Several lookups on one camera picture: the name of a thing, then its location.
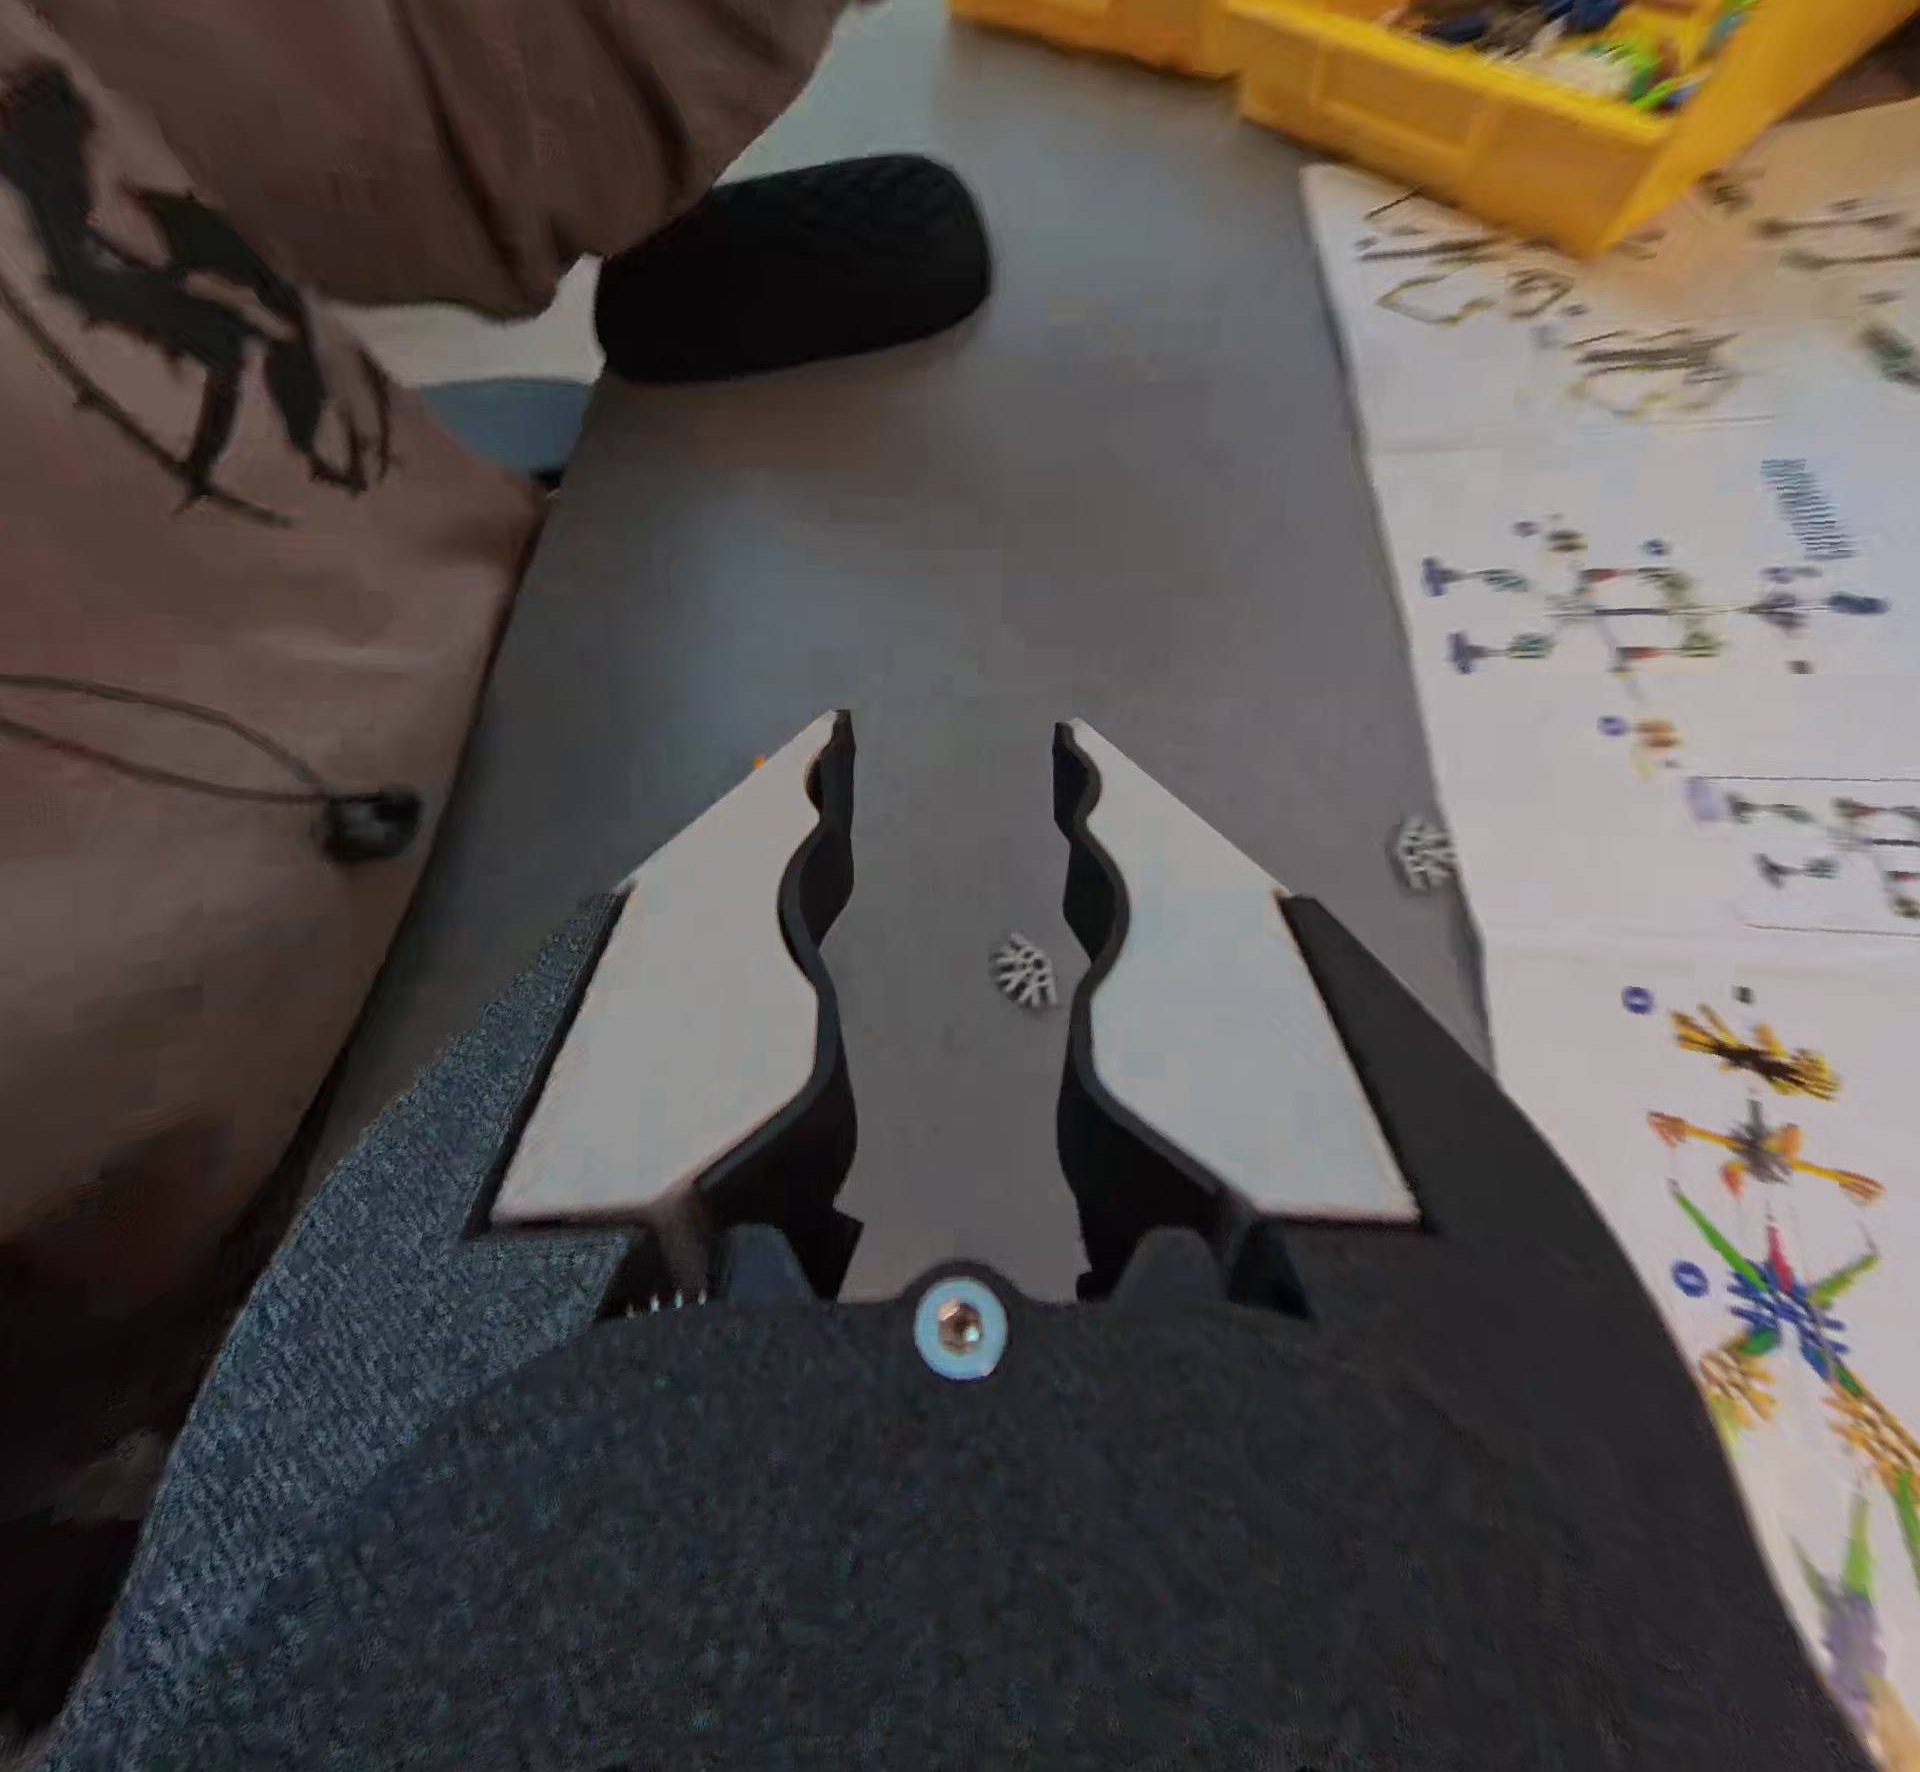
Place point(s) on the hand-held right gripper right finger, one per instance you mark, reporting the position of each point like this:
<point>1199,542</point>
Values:
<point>1244,1053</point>

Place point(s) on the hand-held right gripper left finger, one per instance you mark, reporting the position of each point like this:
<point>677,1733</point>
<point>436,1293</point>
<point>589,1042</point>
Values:
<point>676,1053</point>

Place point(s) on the small grey toy connector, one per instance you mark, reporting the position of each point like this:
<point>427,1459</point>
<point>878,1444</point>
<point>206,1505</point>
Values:
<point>1422,852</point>
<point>1025,972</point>

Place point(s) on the person's left forearm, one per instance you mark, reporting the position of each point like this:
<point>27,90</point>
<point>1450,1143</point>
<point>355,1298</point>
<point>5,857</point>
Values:
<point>662,3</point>

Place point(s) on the grey desk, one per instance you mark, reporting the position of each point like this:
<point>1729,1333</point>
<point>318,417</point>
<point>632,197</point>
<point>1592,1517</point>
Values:
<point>1051,512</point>

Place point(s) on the printed instruction sheet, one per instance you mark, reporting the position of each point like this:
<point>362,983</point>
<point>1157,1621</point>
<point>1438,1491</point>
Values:
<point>1682,754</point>

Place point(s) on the grey chair seat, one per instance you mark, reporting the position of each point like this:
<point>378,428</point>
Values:
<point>511,423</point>

